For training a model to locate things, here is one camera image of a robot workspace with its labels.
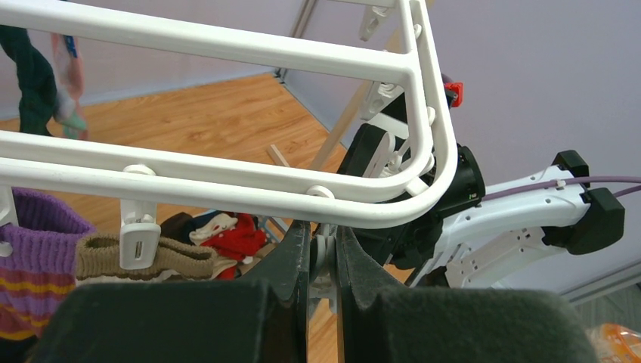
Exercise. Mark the wooden clothes rack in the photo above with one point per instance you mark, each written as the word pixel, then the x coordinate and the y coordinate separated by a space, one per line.
pixel 341 105

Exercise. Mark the cream red patterned sock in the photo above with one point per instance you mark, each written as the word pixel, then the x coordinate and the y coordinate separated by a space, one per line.
pixel 215 226

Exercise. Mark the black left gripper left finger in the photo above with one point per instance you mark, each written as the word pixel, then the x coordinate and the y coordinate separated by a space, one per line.
pixel 260 317

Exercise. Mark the pink patterned sock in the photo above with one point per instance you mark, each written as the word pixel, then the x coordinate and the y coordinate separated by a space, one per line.
pixel 70 83

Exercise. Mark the purple striped sock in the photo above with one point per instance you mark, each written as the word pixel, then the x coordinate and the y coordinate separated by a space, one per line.
pixel 40 272

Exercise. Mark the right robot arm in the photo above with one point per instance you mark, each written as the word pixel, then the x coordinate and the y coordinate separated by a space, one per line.
pixel 476 235

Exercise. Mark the green reindeer sock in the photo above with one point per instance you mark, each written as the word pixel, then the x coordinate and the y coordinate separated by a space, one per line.
pixel 35 80

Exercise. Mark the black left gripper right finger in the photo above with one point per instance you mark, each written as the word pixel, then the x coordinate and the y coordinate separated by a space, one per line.
pixel 382 320

